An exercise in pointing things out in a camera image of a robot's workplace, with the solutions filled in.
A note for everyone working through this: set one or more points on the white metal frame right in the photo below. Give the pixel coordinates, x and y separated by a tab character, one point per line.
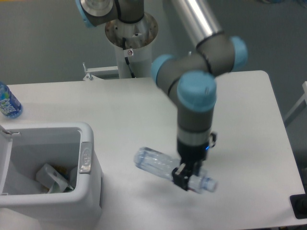
297	108

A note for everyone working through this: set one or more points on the black clamp at table edge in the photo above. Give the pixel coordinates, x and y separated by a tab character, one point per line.
299	205

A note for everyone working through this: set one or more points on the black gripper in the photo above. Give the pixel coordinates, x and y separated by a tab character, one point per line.
193	149

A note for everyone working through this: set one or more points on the white plastic wrapper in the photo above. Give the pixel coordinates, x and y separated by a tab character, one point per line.
52	180

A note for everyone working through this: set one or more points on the blue labelled water bottle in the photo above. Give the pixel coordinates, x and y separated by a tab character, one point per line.
9	105

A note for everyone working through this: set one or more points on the clear crushed plastic bottle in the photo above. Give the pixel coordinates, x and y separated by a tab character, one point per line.
161	165

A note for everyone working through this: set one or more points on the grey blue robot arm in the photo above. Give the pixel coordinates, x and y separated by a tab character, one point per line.
189	82

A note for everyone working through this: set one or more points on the yellow snack wrapper trash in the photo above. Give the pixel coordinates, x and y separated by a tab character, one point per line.
62	171

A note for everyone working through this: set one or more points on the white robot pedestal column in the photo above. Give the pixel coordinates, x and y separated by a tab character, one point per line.
132	43

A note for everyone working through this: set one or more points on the white plastic trash can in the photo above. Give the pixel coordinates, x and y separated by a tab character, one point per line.
25	148

